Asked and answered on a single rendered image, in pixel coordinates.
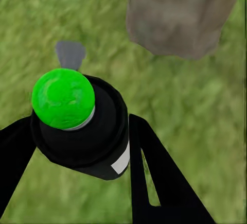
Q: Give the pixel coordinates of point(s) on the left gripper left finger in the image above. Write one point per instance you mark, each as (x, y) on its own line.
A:
(16, 149)

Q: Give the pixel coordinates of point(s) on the tree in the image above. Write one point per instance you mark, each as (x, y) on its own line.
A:
(187, 28)

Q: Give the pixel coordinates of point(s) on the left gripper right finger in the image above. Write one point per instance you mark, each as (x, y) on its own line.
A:
(179, 203)

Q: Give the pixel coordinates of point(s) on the pesticide atomizer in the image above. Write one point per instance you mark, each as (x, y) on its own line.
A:
(79, 121)

